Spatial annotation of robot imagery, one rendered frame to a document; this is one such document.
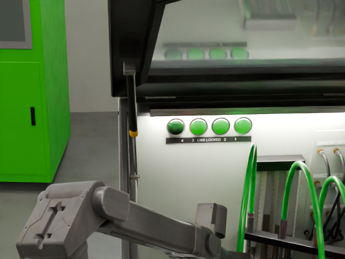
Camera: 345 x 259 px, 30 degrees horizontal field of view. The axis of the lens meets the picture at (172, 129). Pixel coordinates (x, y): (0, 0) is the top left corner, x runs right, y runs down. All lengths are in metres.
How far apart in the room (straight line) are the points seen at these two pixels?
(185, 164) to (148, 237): 0.75
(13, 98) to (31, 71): 0.21
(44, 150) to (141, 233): 3.17
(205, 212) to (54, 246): 0.51
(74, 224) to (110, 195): 0.07
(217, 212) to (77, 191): 0.48
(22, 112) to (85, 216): 3.24
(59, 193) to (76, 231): 0.08
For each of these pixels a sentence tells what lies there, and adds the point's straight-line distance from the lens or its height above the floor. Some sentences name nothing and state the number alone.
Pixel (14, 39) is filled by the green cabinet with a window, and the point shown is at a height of 1.03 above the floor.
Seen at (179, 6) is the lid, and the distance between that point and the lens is 1.01.
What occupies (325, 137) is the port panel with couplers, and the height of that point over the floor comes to 1.34.
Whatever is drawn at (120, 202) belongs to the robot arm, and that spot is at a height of 1.60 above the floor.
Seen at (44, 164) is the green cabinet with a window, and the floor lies 0.22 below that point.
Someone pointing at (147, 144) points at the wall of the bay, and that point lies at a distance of 1.72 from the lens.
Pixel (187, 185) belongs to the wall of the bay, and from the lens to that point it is 1.79.
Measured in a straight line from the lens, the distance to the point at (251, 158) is 1.46.
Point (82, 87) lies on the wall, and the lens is 5.50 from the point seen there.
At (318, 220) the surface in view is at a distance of 1.46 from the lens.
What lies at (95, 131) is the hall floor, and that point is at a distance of 5.18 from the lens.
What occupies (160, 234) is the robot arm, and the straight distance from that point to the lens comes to 1.06.
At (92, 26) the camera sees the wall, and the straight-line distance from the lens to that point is 5.35.
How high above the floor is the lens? 2.04
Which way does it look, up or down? 23 degrees down
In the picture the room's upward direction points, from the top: 1 degrees clockwise
